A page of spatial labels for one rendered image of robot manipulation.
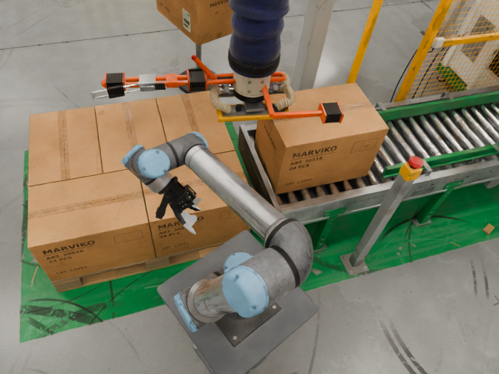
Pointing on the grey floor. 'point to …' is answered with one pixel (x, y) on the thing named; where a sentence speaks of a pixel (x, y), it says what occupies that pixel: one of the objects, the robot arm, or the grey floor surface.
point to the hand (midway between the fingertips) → (197, 222)
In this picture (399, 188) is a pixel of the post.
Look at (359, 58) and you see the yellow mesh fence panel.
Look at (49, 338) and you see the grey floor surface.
